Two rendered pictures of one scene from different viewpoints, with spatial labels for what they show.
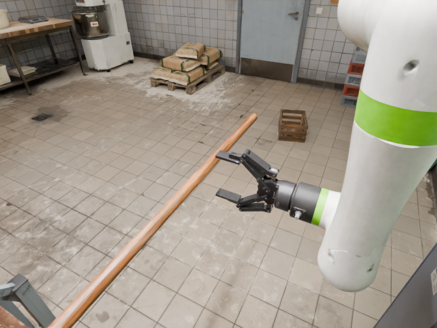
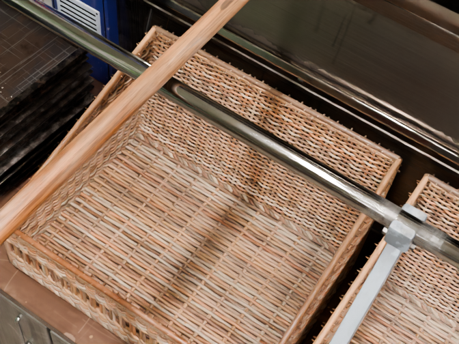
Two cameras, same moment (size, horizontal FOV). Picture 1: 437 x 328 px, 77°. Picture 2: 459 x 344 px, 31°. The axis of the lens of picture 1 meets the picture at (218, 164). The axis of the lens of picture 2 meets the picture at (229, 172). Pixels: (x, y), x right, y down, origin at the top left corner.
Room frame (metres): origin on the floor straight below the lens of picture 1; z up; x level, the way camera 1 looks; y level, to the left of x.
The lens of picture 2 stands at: (0.79, 0.47, 2.01)
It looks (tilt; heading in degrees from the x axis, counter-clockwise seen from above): 54 degrees down; 182
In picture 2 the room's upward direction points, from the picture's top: 6 degrees clockwise
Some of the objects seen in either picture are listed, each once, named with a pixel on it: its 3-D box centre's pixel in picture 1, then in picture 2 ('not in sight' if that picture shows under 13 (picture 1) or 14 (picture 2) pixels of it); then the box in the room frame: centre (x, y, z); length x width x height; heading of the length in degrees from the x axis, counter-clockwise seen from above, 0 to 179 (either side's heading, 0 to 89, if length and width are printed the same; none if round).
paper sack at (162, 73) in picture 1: (170, 69); not in sight; (4.62, 0.81, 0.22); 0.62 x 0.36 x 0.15; 158
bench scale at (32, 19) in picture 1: (33, 19); not in sight; (4.92, 2.98, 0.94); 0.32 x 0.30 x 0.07; 63
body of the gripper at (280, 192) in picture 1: (275, 192); not in sight; (0.52, -0.15, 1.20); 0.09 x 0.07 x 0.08; 63
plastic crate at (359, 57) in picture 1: (378, 55); not in sight; (3.75, -2.12, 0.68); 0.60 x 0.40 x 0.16; 63
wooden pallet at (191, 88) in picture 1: (189, 75); not in sight; (4.80, 0.50, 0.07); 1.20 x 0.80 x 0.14; 153
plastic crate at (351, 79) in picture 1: (370, 77); not in sight; (3.77, -2.11, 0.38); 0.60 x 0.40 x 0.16; 61
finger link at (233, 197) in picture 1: (228, 195); not in sight; (0.59, -0.03, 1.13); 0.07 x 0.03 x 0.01; 63
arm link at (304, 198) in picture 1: (304, 202); not in sight; (0.49, -0.21, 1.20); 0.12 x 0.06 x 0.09; 153
